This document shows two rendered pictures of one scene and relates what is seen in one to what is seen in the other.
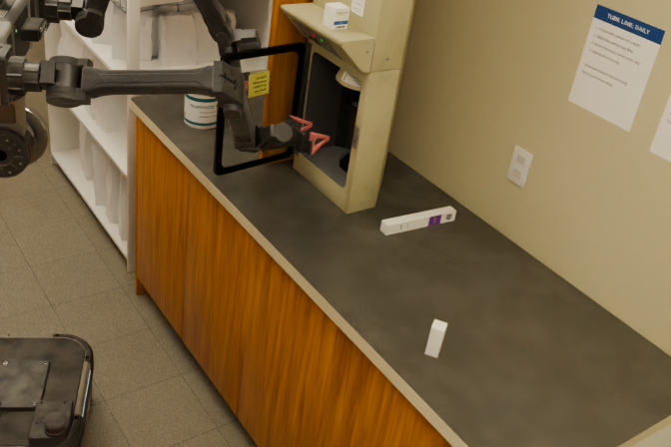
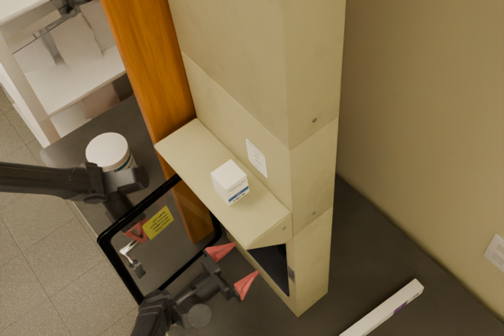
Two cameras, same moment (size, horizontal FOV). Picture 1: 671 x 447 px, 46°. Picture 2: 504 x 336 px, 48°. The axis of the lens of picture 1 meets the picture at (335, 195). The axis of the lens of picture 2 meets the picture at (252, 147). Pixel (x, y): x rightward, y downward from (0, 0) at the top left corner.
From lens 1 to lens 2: 156 cm
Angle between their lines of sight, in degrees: 24
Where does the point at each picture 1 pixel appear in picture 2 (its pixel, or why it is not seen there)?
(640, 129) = not seen: outside the picture
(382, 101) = (316, 239)
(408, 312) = not seen: outside the picture
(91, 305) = (82, 289)
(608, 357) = not seen: outside the picture
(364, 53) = (280, 231)
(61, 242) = (43, 214)
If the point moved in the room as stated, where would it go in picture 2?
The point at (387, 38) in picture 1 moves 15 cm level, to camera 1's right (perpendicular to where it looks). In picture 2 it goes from (309, 200) to (388, 197)
